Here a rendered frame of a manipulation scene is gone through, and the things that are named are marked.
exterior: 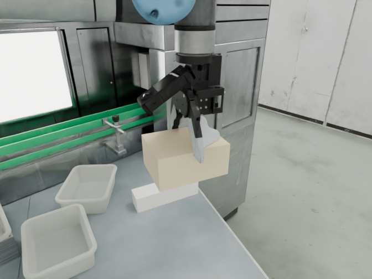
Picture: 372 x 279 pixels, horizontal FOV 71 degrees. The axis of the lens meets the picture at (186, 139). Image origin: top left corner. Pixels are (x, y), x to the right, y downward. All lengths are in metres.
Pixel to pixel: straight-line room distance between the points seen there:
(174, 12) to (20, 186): 0.95
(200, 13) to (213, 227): 0.65
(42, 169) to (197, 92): 0.78
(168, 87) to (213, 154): 0.17
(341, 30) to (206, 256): 3.13
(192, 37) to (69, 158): 0.81
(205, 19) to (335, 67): 3.19
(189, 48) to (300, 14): 3.32
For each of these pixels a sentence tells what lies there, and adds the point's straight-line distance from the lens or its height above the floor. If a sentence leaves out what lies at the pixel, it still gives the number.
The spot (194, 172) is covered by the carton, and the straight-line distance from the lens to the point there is 0.54.
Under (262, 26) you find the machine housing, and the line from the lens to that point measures 1.52.
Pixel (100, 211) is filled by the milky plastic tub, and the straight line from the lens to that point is 0.97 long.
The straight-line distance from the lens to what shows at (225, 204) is 1.81.
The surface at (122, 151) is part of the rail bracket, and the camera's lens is 1.11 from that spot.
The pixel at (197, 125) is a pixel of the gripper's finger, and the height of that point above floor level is 1.19.
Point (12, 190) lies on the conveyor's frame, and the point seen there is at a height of 0.80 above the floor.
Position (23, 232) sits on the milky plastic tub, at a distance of 0.90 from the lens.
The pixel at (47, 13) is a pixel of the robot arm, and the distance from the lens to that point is 0.33.
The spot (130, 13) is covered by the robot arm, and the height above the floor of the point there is 1.38.
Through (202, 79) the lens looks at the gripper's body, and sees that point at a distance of 0.52.
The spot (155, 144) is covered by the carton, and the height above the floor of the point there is 1.13.
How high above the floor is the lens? 1.39
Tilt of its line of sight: 27 degrees down
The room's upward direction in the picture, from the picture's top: straight up
